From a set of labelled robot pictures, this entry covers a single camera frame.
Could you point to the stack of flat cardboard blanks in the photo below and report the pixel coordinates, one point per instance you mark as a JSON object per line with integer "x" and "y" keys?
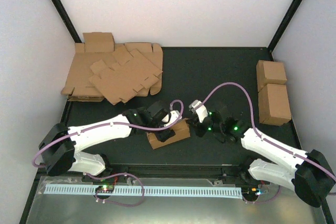
{"x": 79, "y": 88}

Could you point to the light blue slotted cable duct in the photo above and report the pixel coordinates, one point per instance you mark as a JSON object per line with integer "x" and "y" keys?
{"x": 146, "y": 191}

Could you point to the folded cardboard box front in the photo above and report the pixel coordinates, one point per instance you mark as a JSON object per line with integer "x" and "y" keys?
{"x": 273, "y": 105}

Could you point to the metal base plate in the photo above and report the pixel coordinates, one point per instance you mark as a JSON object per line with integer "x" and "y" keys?
{"x": 271, "y": 207}

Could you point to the small folded cardboard box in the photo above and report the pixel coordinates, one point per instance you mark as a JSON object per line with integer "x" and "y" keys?
{"x": 98, "y": 42}

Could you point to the black corner frame post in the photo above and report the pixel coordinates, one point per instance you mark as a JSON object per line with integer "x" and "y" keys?
{"x": 293, "y": 7}
{"x": 66, "y": 20}

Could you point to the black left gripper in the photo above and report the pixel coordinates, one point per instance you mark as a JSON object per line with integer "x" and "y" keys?
{"x": 163, "y": 136}

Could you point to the black left corner frame post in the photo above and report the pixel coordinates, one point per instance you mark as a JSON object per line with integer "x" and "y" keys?
{"x": 66, "y": 20}

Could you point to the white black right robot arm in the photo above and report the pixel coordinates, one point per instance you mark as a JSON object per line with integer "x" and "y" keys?
{"x": 308, "y": 174}

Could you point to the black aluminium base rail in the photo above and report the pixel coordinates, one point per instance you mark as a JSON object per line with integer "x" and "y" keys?
{"x": 229, "y": 173}

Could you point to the black right corner frame post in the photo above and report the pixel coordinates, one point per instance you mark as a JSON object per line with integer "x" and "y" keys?
{"x": 293, "y": 7}

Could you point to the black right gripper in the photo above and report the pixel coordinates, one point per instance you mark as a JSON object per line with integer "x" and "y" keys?
{"x": 200, "y": 132}

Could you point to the loose top cardboard blank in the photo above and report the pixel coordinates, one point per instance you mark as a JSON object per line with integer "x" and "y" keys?
{"x": 122, "y": 74}

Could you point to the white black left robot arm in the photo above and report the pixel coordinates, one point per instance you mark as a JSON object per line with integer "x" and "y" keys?
{"x": 63, "y": 148}

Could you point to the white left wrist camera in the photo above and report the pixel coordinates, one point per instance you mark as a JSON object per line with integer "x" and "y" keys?
{"x": 171, "y": 117}

